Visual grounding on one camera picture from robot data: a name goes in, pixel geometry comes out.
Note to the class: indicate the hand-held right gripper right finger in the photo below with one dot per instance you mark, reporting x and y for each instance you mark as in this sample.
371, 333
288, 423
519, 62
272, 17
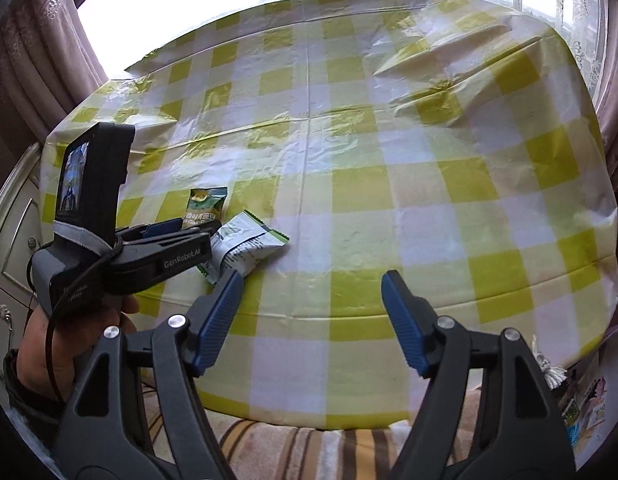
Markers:
406, 325

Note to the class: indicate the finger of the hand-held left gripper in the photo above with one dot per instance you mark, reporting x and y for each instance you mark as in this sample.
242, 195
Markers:
189, 237
161, 227

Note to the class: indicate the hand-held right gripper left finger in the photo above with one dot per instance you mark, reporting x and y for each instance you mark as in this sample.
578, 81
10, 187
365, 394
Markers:
216, 320

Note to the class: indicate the small green snack packet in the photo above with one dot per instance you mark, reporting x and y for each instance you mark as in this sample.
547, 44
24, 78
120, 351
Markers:
205, 205

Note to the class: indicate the green white snack packet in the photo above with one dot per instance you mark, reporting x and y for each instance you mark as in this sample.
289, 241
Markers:
249, 247

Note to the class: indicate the person's left forearm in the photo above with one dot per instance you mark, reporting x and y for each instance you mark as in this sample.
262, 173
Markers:
29, 405

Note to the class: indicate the person's left hand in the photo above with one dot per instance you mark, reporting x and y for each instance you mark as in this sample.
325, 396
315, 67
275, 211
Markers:
74, 340

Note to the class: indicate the cream dresser with drawers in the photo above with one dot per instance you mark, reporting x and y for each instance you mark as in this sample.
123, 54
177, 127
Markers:
14, 240

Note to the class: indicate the striped chair cushion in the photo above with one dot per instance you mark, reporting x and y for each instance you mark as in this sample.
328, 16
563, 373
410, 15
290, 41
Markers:
289, 450

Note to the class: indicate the yellow white checkered tablecloth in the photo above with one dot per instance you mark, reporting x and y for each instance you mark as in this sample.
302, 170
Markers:
389, 160

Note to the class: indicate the clear bag with packets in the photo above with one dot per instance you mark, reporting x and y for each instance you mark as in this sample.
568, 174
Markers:
589, 405

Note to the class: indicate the patterned mauve curtain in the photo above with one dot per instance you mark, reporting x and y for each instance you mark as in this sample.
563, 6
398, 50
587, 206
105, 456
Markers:
614, 125

